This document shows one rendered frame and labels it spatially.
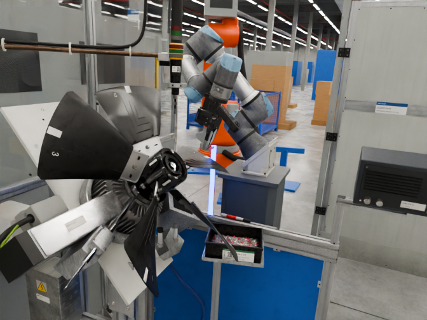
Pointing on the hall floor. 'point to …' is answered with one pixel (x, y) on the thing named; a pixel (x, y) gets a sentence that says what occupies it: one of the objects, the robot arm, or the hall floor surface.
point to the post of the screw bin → (215, 291)
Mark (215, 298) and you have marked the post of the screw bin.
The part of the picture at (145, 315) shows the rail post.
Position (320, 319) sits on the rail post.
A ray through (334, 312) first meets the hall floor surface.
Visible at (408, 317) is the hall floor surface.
